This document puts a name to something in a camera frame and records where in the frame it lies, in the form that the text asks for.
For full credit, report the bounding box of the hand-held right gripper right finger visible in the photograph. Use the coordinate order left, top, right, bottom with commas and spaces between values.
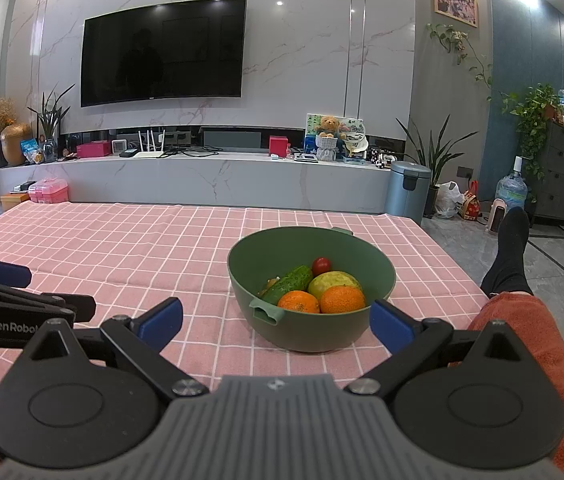
344, 299, 533, 401

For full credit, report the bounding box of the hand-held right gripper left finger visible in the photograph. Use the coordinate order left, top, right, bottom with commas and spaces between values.
22, 296, 210, 401

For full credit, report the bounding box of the green plastic bowl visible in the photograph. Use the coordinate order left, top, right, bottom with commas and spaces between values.
227, 226, 395, 353

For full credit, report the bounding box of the orange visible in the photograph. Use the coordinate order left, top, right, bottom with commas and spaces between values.
277, 290, 321, 314
319, 285, 366, 314

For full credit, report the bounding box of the orange box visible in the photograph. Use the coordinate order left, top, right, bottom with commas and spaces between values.
0, 192, 30, 211

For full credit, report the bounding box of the pink checked tablecloth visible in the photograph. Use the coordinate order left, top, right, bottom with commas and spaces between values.
0, 202, 493, 411

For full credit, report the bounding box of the pink storage case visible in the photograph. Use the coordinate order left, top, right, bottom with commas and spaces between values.
28, 179, 69, 204

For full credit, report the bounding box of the green cucumber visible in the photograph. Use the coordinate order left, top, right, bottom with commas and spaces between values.
262, 265, 315, 307

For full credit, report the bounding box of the blue snack packet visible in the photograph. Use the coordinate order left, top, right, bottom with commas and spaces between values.
20, 137, 45, 165

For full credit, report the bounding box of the golden vase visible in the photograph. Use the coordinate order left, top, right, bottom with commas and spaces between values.
0, 122, 32, 167

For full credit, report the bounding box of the blue-grey trash can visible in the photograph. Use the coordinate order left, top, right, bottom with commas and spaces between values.
384, 161, 433, 226

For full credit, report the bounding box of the white plastic bag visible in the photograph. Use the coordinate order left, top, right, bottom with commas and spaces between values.
434, 181, 464, 219

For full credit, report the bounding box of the person's right leg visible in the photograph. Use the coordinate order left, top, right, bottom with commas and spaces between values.
467, 207, 564, 480

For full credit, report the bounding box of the red gift bag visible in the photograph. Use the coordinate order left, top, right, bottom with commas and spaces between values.
459, 180, 483, 221

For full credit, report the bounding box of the marble tv console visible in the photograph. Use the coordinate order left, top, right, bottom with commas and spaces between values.
0, 152, 397, 211

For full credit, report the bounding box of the small pink heater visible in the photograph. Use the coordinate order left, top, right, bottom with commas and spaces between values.
484, 199, 513, 236

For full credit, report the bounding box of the flat pink box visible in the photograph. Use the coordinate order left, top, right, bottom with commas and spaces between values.
76, 142, 112, 158

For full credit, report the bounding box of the dried flower bunch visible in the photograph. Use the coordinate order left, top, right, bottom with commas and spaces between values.
0, 97, 17, 131

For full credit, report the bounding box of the slim green potted plant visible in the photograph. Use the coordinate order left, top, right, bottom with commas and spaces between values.
26, 84, 76, 153

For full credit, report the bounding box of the white router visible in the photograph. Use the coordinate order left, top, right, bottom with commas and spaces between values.
134, 130, 167, 158

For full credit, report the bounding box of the long-leaf potted plant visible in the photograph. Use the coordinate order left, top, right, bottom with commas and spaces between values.
397, 115, 478, 216

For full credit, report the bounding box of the blue water jug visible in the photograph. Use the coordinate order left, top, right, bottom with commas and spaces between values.
494, 156, 529, 221

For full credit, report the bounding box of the white hat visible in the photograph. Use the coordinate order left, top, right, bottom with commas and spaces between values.
344, 132, 369, 156

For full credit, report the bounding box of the grey soundbar speaker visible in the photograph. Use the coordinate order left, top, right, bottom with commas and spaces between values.
202, 131, 263, 148

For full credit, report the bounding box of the teddy bear in bag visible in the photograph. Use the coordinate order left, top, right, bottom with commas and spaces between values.
314, 116, 347, 161

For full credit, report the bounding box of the leafy green cabinet plant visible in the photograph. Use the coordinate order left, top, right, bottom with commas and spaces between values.
502, 85, 560, 181

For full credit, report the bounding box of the hanging vine plant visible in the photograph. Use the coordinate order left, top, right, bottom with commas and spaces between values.
424, 22, 493, 101

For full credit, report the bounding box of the wooden framed picture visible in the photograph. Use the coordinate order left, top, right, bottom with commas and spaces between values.
432, 0, 479, 28

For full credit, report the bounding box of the black wall television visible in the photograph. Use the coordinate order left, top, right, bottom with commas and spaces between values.
80, 0, 247, 108

